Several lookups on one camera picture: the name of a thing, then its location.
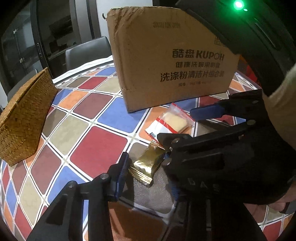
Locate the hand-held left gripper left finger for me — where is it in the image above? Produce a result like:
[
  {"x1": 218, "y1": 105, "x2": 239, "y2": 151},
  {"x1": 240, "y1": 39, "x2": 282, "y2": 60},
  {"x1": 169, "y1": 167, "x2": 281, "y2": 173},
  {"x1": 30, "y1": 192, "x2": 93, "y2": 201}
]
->
[{"x1": 26, "y1": 152, "x2": 130, "y2": 241}]

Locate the brown cardboard box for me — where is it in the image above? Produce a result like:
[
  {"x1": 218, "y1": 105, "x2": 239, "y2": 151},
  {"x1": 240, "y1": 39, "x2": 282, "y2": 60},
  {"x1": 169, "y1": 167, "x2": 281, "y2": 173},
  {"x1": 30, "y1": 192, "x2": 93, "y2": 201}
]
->
[{"x1": 106, "y1": 6, "x2": 241, "y2": 113}]

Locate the gold foil snack packet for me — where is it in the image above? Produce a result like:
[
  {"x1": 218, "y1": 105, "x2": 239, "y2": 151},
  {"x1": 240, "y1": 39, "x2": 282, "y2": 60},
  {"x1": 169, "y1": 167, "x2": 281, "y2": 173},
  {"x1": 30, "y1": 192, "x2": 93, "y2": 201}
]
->
[{"x1": 128, "y1": 140, "x2": 166, "y2": 187}]

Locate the grey dining chair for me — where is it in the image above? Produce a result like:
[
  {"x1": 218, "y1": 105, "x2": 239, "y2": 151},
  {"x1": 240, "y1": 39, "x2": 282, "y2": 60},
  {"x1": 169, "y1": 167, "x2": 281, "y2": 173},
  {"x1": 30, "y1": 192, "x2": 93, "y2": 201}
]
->
[
  {"x1": 65, "y1": 36, "x2": 113, "y2": 72},
  {"x1": 7, "y1": 70, "x2": 44, "y2": 102}
]

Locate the woven wicker basket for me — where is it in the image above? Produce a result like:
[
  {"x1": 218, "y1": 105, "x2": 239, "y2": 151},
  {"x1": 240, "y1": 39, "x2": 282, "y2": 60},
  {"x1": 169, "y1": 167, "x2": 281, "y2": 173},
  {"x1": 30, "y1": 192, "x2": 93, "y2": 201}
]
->
[{"x1": 0, "y1": 67, "x2": 58, "y2": 166}]

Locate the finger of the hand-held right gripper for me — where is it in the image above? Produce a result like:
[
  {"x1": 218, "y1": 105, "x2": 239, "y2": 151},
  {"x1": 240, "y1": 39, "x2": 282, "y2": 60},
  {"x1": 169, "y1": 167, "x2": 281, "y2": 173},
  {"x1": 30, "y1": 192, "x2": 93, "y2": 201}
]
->
[
  {"x1": 157, "y1": 120, "x2": 258, "y2": 152},
  {"x1": 190, "y1": 89, "x2": 264, "y2": 122}
]

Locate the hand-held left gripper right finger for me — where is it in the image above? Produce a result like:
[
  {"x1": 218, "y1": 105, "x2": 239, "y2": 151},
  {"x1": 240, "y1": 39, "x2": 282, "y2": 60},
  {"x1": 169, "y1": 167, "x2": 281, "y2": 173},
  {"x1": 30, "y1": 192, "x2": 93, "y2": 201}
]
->
[{"x1": 170, "y1": 182, "x2": 234, "y2": 241}]

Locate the person's right hand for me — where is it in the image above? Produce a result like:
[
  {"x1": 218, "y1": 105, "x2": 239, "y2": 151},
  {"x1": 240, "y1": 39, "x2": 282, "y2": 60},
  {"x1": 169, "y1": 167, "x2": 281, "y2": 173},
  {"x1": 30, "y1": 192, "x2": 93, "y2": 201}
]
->
[{"x1": 245, "y1": 197, "x2": 292, "y2": 223}]

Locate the glass sliding door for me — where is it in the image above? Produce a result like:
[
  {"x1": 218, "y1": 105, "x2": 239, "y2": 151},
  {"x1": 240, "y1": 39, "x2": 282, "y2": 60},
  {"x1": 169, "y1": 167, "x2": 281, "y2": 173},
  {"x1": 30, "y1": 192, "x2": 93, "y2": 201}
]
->
[{"x1": 0, "y1": 0, "x2": 109, "y2": 79}]

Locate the clear cake packet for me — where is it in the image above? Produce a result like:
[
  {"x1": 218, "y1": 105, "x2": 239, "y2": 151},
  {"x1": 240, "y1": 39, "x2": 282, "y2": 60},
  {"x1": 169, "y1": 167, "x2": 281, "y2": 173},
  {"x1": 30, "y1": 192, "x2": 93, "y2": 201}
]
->
[{"x1": 146, "y1": 103, "x2": 196, "y2": 139}]

